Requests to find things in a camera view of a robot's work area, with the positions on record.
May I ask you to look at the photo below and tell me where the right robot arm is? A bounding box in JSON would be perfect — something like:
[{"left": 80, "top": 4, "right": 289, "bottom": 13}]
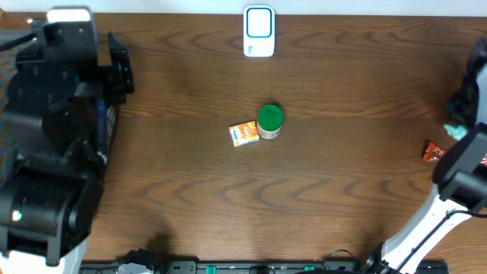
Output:
[{"left": 361, "top": 39, "right": 486, "bottom": 273}]

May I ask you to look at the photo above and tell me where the red chocolate bar wrapper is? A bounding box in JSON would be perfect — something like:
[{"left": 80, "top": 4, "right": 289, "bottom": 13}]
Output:
[{"left": 422, "top": 142, "right": 486, "bottom": 166}]

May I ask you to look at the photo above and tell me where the small orange snack box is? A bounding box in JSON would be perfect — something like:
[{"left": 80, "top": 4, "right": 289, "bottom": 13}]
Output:
[{"left": 229, "top": 121, "right": 260, "bottom": 147}]

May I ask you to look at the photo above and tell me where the grey plastic shopping basket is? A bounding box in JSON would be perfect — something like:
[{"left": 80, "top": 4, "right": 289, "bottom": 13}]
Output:
[{"left": 0, "top": 28, "right": 118, "bottom": 153}]

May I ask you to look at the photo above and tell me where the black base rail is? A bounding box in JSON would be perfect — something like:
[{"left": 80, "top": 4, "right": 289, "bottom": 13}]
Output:
[{"left": 79, "top": 249, "right": 450, "bottom": 274}]

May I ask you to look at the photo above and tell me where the light blue tissue pack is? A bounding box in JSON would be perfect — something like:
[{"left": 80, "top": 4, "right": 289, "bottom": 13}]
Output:
[{"left": 443, "top": 124, "right": 469, "bottom": 141}]

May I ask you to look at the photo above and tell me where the black right camera cable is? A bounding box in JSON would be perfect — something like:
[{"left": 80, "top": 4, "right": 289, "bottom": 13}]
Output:
[{"left": 395, "top": 209, "right": 487, "bottom": 274}]

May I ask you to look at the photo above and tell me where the green lid jar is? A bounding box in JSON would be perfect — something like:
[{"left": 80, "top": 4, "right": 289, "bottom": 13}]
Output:
[{"left": 256, "top": 104, "right": 284, "bottom": 139}]

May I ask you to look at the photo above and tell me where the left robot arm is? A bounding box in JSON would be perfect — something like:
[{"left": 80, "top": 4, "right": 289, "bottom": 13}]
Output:
[{"left": 1, "top": 20, "right": 135, "bottom": 273}]

